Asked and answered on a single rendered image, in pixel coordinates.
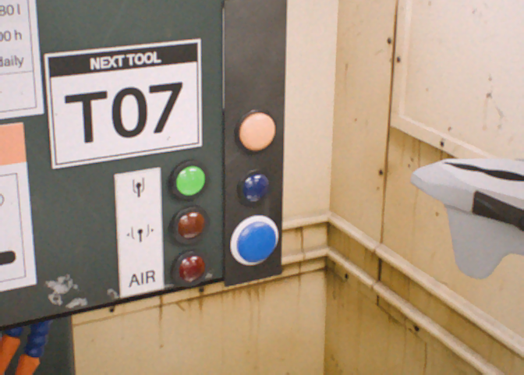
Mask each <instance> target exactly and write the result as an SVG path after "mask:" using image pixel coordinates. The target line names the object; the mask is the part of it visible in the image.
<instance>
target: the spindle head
mask: <svg viewBox="0 0 524 375"><path fill-rule="evenodd" d="M35 5H36V11H37V34H38V45H39V57H40V68H41V91H42V102H43V114H37V115H24V116H17V117H10V118H3V119H0V126H6V125H13V124H20V123H23V128H24V139H25V150H26V160H27V180H28V190H29V200H30V220H31V231H32V241H33V251H34V261H35V272H36V282H37V284H33V285H26V286H21V287H17V288H9V289H8V290H5V291H0V331H6V330H9V329H14V328H18V327H25V326H29V325H32V324H37V323H40V322H44V321H48V320H54V319H59V318H63V317H70V316H74V315H77V314H81V313H85V312H88V311H93V310H99V309H104V308H108V307H111V306H118V305H122V304H126V303H127V302H133V301H138V300H141V299H149V298H153V297H156V296H161V295H167V294H172V293H175V292H178V291H183V290H187V289H191V288H198V287H201V286H206V285H212V284H217V283H220V282H224V108H223V9H224V0H35ZM192 39H200V104H201V146H200V147H190V148H184V149H178V150H168V151H162V152H157V153H151V154H141V155H135V157H124V158H119V159H113V160H107V161H96V162H91V163H85V164H80V165H70V166H63V168H52V164H51V141H50V129H49V117H48V95H47V84H46V72H45V71H44V54H48V53H57V52H65V51H82V50H90V49H99V48H116V47H125V46H133V45H142V44H158V43H167V41H184V40H192ZM188 160H196V161H199V162H200V163H202V164H204V165H205V166H206V168H207V170H208V173H209V182H208V185H207V188H206V189H205V191H204V192H203V193H201V194H200V195H199V196H198V197H196V198H194V199H190V200H184V199H182V198H178V197H177V196H176V195H175V194H174V193H173V192H172V188H171V186H170V179H171V175H172V172H173V171H174V169H175V168H176V166H177V165H178V164H180V163H182V162H184V161H188ZM156 168H160V169H161V223H162V253H163V283H164V288H160V289H156V290H152V291H149V292H144V293H140V294H137V295H130V296H126V297H122V298H121V297H120V284H119V248H118V230H117V211H116V194H115V175H118V174H124V173H130V172H139V171H144V170H151V169H156ZM192 205H195V206H198V207H201V208H203V209H204V210H205V211H206V212H207V214H208V217H209V228H208V230H207V233H206V234H205V236H204V237H203V238H202V239H200V240H199V241H197V242H195V243H190V244H185V243H181V242H178V241H177V240H176V239H175V238H174V236H173V234H172V229H171V226H172V219H173V218H174V216H175V215H176V212H177V211H178V210H181V209H182V208H184V207H187V206H192ZM189 249H198V250H200V251H202V252H204V253H205V254H206V255H207V256H208V258H209V262H210V268H209V272H208V274H207V276H206V278H205V279H203V280H202V281H201V283H199V284H198V285H195V286H191V287H185V286H181V285H179V284H178V283H177V282H176V280H175V279H174V278H173V275H172V266H173V264H174V262H175V260H176V257H177V256H178V255H179V254H181V253H183V252H185V251H187V250H189Z"/></svg>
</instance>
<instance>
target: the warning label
mask: <svg viewBox="0 0 524 375"><path fill-rule="evenodd" d="M33 284H37V282H36V272H35V261H34V251H33V241H32V231H31V220H30V200H29V190H28V180H27V160H26V150H25V139H24V128H23V123H20V124H13V125H6V126H0V291H5V290H8V289H9V288H17V287H21V286H26V285H33Z"/></svg>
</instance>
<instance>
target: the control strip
mask: <svg viewBox="0 0 524 375"><path fill-rule="evenodd" d="M287 22H288V0H224V287H225V288H227V287H230V286H234V285H241V284H245V283H248V282H253V281H256V280H260V279H264V278H270V277H274V276H279V275H281V245H282V208H283V171H284V133H285V96H286V59H287ZM254 114H264V115H267V116H268V117H270V118H271V120H272V122H274V126H275V134H274V138H272V140H271V142H270V143H269V145H268V146H267V147H265V148H264V149H262V150H251V149H248V148H246V147H245V146H244V145H243V142H242V141H241V138H240V130H241V127H242V125H243V123H244V122H245V120H246V119H247V118H248V117H249V116H251V115H254ZM190 166H196V168H199V169H200V170H201V171H202V172H203V173H204V176H205V182H204V185H203V186H202V187H201V189H200V191H199V192H197V193H195V194H193V195H185V194H183V193H181V192H180V191H179V189H178V187H177V178H178V176H179V175H180V173H181V172H182V171H183V170H185V169H186V168H189V167H190ZM255 174H262V175H265V176H266V177H267V180H268V182H269V188H268V191H267V194H266V196H265V197H264V198H262V199H260V200H256V202H253V201H252V200H248V199H247V198H245V196H244V193H243V187H244V184H245V182H246V180H247V179H248V178H249V177H250V176H252V175H255ZM208 182H209V173H208V170H207V168H206V166H205V165H204V164H202V163H200V162H199V161H196V160H188V161H184V162H182V163H180V164H178V165H177V166H176V168H175V169H174V171H173V172H172V175H171V179H170V186H171V188H172V192H173V193H174V194H175V195H176V196H177V197H178V198H182V199H184V200H190V199H194V198H196V197H198V196H199V195H200V194H201V193H203V192H204V191H205V189H206V188H207V185H208ZM189 212H198V214H201V215H202V216H204V219H205V228H204V231H203V232H201V234H200V236H198V237H197V238H195V239H184V238H183V237H182V236H181V235H180V234H179V232H178V223H179V220H181V219H182V218H183V216H185V215H186V214H188V213H189ZM255 221H265V222H267V223H268V224H269V225H270V226H271V227H272V228H274V230H275V232H276V235H277V242H276V246H275V248H274V251H272V253H271V254H270V255H269V256H268V257H267V258H266V260H263V261H261V262H258V263H248V262H246V261H245V260H243V259H242V257H241V256H240V255H239V253H237V251H236V240H237V238H238V237H239V233H240V232H241V231H242V230H243V229H244V228H245V227H246V226H247V225H248V224H250V223H252V222H255ZM208 228H209V217H208V214H207V212H206V211H205V210H204V209H203V208H201V207H198V206H195V205H192V206H187V207H184V208H182V209H181V210H178V211H177V212H176V215H175V216H174V218H173V219H172V226H171V229H172V234H173V236H174V238H175V239H176V240H177V241H178V242H181V243H185V244H190V243H195V242H197V241H199V240H200V239H202V238H203V237H204V236H205V234H206V233H207V230H208ZM189 256H200V257H201V258H202V260H204V262H205V264H206V269H205V272H204V274H203V275H202V276H201V277H200V278H199V279H198V280H196V281H195V282H191V283H187V282H185V281H183V280H182V279H181V278H180V277H179V266H181V264H182V262H183V261H184V260H185V259H186V258H187V257H189ZM209 268H210V262H209V258H208V256H207V255H206V254H205V253H204V252H202V251H200V250H198V249H189V250H187V251H185V252H183V253H181V254H179V255H178V256H177V257H176V260H175V262H174V264H173V266H172V275H173V278H174V279H175V280H176V282H177V283H178V284H179V285H181V286H185V287H191V286H195V285H198V284H199V283H201V281H202V280H203V279H205V278H206V276H207V274H208V272H209Z"/></svg>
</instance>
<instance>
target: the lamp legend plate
mask: <svg viewBox="0 0 524 375"><path fill-rule="evenodd" d="M115 194H116V211H117V230H118V248H119V284H120V297H121V298H122V297H126V296H130V295H137V294H140V293H144V292H149V291H152V290H156V289H160V288H164V283H163V253H162V223H161V169H160V168H156V169H151V170H144V171H139V172H130V173H124V174H118V175H115Z"/></svg>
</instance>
